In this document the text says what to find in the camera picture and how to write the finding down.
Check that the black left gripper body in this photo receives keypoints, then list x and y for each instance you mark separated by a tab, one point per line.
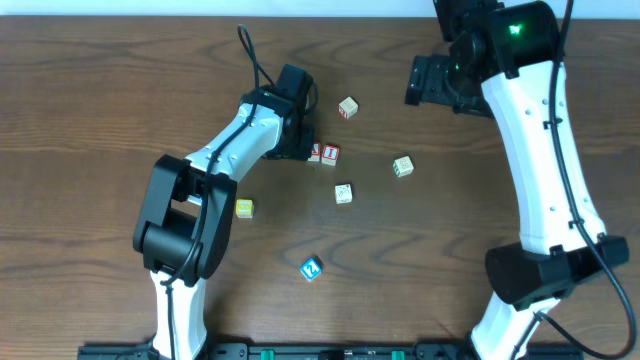
293	146

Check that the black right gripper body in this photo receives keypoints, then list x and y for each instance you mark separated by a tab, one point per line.
422	81

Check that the red letter A wooden block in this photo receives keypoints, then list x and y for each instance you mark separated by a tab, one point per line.
315	152

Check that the red letter I wooden block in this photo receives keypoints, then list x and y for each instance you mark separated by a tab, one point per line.
330	155

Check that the blue number 2 wooden block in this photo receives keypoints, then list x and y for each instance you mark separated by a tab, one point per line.
311	269

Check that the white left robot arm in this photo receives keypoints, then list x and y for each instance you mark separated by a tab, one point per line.
184	224

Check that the red-edged wooden block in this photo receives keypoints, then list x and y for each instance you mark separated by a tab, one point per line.
348	107

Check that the plain picture wooden block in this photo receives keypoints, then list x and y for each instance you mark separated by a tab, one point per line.
343	193

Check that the yellow letter B wooden block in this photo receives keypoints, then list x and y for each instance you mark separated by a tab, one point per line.
244	208

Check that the green-edged wooden block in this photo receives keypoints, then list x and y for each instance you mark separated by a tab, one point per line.
403	166

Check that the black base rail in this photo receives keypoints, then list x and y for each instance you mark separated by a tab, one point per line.
241	351

